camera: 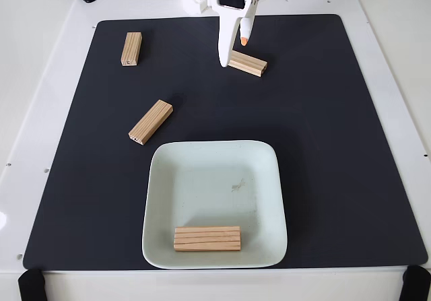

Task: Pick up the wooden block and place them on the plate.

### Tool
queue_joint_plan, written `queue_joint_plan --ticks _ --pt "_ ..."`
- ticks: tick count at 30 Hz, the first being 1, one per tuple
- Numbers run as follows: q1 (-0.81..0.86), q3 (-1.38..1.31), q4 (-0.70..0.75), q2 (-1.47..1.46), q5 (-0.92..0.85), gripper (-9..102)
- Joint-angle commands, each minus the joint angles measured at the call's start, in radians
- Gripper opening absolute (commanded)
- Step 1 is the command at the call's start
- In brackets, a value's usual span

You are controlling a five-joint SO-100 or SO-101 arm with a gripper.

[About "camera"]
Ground grooved wooden block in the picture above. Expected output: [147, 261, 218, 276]
[228, 51, 269, 78]
[121, 32, 143, 67]
[173, 226, 242, 252]
[128, 99, 174, 146]

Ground black table mat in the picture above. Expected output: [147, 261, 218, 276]
[22, 13, 428, 271]

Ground black corner bracket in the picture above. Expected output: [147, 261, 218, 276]
[400, 265, 431, 301]
[17, 267, 47, 301]

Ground pale green square plate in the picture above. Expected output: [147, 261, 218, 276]
[141, 140, 289, 270]

